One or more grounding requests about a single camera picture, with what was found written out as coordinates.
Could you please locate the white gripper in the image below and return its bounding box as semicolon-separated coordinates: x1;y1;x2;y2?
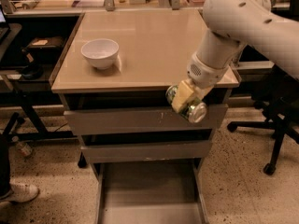
172;53;231;113

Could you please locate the green soda can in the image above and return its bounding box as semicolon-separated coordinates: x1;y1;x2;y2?
165;85;207;123

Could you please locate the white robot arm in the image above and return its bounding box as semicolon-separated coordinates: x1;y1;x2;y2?
172;0;299;113

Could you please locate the grey middle drawer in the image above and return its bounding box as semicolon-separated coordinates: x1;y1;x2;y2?
81;140;212;163

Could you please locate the grey drawer cabinet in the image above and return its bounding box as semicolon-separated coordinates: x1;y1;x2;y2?
50;8;241;224

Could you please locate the grey top drawer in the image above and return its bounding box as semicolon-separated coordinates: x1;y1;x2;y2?
64;105;228;135

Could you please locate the grey open bottom drawer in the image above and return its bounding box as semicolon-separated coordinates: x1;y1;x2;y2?
95;160;209;224

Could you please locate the black office chair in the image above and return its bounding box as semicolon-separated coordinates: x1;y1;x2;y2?
227;65;299;175

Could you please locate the white ceramic bowl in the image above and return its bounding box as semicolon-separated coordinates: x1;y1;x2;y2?
81;38;120;70

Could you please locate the black box with label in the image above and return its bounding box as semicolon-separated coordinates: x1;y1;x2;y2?
26;36;65;49

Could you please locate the black round device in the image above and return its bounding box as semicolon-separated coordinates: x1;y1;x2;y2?
21;49;43;80

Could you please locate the black side desk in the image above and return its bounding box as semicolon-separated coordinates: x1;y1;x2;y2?
0;22;76;142

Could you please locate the plastic bottle on floor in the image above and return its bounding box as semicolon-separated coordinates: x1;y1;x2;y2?
12;136;33;158

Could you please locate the dark trouser leg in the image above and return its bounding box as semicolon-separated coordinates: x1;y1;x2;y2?
0;134;10;197

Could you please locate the white sneaker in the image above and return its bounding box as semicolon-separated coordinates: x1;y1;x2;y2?
0;183;39;203

